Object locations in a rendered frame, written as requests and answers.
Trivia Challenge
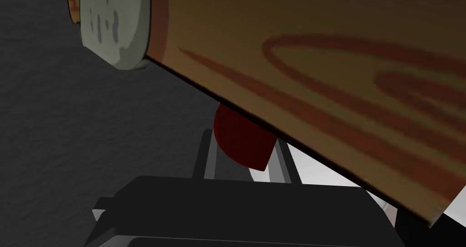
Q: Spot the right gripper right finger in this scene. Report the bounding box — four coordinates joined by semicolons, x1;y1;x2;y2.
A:
268;138;303;184

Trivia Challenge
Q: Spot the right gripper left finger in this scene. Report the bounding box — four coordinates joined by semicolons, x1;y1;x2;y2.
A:
191;129;219;180

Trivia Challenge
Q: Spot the dark red round fruit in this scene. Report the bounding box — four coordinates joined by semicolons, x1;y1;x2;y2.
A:
213;103;279;172

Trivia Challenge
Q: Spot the brown wooden table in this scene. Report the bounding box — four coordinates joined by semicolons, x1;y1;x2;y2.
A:
145;0;466;228

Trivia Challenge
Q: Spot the grey speckled round plate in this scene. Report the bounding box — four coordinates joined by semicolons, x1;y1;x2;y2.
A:
78;0;152;71

